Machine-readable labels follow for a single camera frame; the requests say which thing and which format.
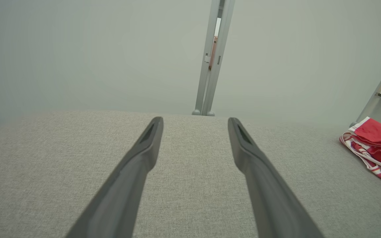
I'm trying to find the red white basketball jersey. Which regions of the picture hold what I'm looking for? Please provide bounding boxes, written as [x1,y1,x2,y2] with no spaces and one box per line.
[339,116,381,191]

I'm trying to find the grey double partition post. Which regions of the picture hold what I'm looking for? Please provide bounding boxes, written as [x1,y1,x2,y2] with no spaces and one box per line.
[192,0,236,116]

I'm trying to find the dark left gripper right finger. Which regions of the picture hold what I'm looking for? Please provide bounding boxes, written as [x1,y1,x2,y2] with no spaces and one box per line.
[228,117,323,238]

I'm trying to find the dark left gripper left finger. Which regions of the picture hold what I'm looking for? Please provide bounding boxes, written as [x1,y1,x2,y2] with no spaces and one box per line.
[65,116,164,238]

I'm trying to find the grey slanted partition post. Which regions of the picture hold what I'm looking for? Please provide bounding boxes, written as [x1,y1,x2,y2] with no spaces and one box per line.
[350,45,381,128]

